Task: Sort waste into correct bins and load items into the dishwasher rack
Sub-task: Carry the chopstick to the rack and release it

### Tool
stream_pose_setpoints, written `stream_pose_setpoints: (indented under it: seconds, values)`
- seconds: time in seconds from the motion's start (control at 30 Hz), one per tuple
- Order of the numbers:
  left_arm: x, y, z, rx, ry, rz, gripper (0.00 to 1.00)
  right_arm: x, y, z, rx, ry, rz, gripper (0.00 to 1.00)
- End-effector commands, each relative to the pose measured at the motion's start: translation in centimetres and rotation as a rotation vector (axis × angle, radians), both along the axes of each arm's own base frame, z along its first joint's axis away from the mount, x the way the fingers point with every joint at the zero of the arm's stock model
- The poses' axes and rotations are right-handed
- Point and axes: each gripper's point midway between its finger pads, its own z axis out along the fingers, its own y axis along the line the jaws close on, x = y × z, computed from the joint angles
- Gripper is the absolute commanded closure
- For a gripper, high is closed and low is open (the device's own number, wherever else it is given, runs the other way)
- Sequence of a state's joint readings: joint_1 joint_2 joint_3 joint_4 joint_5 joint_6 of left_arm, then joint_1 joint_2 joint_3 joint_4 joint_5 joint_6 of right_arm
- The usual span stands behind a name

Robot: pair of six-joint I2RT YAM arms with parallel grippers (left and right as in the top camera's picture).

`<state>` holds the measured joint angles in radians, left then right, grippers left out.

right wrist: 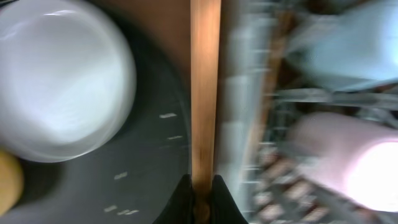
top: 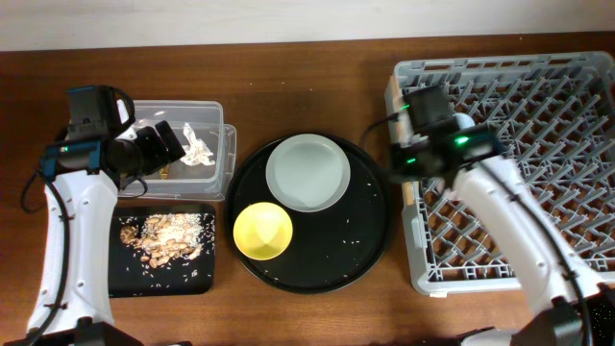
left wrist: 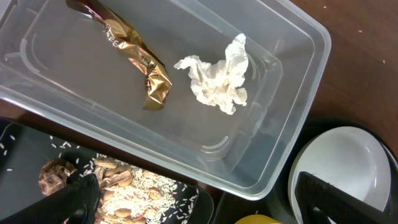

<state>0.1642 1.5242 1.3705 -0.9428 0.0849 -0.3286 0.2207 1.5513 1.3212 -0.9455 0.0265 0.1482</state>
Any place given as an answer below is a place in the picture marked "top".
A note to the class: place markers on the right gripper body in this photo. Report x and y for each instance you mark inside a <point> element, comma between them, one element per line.
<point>406,162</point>

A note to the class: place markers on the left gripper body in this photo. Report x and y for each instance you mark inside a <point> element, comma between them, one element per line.
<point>149,154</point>

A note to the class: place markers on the gold snack wrapper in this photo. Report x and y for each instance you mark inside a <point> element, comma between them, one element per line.
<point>164,171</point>

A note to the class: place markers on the white napkin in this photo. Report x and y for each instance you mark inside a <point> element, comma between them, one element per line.
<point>196,151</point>

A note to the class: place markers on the wooden chopstick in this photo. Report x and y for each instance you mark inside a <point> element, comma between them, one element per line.
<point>408,193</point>
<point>394,101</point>

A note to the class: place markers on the food scraps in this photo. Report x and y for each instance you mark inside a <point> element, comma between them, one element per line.
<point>163,238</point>

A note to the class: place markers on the white plate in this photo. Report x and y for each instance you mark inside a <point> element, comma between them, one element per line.
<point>308,172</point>

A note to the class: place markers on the yellow bowl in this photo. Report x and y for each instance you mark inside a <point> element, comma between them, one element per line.
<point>262,231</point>

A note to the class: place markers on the pink cup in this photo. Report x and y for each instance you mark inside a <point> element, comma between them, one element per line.
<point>442,190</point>

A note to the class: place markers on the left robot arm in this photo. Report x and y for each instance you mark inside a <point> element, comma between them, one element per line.
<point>83,171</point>

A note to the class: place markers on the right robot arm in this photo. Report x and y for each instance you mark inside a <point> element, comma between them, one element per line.
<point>570,302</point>

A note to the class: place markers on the grey dishwasher rack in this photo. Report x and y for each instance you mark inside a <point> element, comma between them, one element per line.
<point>555,116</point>

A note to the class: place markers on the clear plastic bin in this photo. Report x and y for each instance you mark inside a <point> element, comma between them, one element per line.
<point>198,183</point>

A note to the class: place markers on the black rectangular tray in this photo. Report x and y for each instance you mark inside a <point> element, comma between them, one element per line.
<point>129,276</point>

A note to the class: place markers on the round black tray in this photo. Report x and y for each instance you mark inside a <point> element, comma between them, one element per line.
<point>331,248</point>

